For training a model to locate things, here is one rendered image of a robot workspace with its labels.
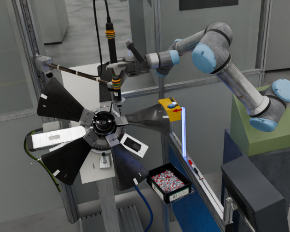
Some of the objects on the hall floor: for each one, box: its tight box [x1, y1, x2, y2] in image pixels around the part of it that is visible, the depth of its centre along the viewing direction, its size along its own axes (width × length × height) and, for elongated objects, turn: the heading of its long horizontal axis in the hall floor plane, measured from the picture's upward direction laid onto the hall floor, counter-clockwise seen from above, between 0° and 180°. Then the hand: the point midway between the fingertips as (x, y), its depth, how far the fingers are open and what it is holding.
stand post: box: [97, 177, 120, 232], centre depth 218 cm, size 4×9×91 cm, turn 112°
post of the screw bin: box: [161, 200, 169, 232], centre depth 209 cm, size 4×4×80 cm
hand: (107, 63), depth 160 cm, fingers closed on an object, 4 cm apart
